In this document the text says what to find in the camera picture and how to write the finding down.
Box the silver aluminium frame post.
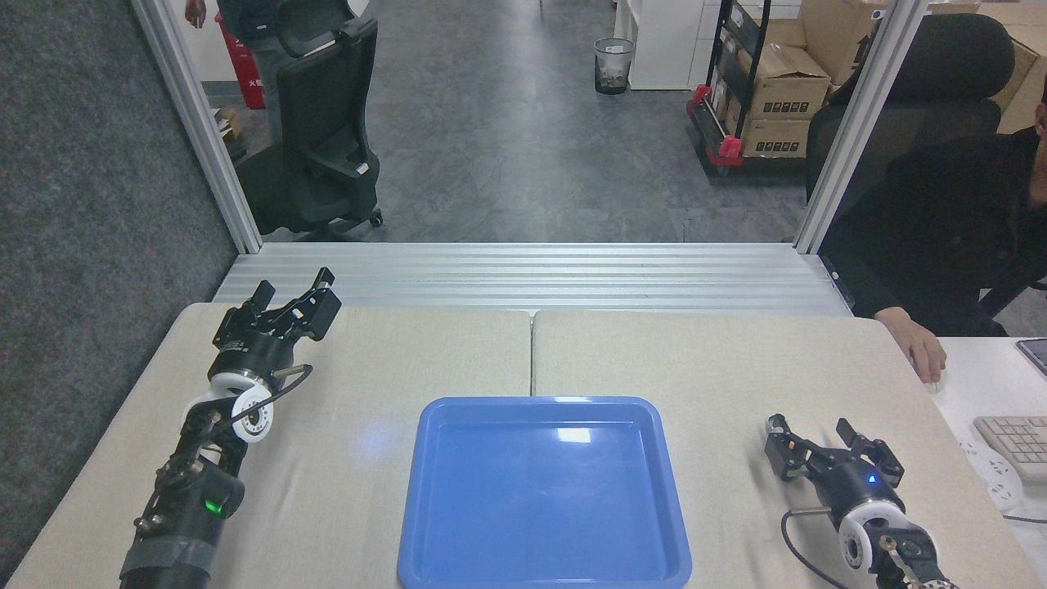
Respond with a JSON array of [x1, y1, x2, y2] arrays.
[[131, 0, 263, 255], [793, 0, 931, 255]]

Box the black cart with red corners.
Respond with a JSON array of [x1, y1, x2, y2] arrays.
[[685, 0, 819, 178]]

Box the black mesh waste bin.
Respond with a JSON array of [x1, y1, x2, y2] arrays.
[[593, 37, 636, 96]]

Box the dark tablet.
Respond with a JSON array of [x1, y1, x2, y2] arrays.
[[1015, 337, 1047, 380]]

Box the blue plastic tray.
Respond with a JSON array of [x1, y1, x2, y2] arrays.
[[398, 396, 693, 589]]

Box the white cabinet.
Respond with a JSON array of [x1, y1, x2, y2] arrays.
[[613, 0, 722, 92]]

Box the small flat cardboard box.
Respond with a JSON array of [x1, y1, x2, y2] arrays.
[[740, 118, 811, 159]]

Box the white keyboard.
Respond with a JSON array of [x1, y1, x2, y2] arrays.
[[973, 415, 1047, 484]]

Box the large cardboard box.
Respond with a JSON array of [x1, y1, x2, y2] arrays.
[[798, 0, 891, 88]]

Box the cardboard box with open flap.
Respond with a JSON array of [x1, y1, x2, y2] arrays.
[[739, 43, 832, 122]]

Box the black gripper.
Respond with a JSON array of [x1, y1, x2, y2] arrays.
[[764, 416, 907, 526], [210, 268, 343, 387]]

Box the black office chair with headrest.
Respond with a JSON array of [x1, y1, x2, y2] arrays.
[[235, 0, 384, 243]]

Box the person's hand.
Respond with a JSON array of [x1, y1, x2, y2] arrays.
[[873, 307, 949, 384]]

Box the black wide-backed office chair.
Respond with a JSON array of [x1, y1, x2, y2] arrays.
[[806, 12, 1018, 202]]

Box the silver aluminium rail bed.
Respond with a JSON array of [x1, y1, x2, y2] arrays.
[[213, 242, 853, 317]]

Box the cardboard box behind chair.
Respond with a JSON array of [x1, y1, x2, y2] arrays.
[[991, 36, 1047, 138]]

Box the standing person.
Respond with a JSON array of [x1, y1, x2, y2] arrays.
[[184, 0, 285, 148]]

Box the red fire extinguisher box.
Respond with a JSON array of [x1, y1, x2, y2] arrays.
[[214, 11, 268, 110]]

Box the seated person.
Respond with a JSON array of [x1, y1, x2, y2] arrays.
[[820, 78, 1047, 339]]

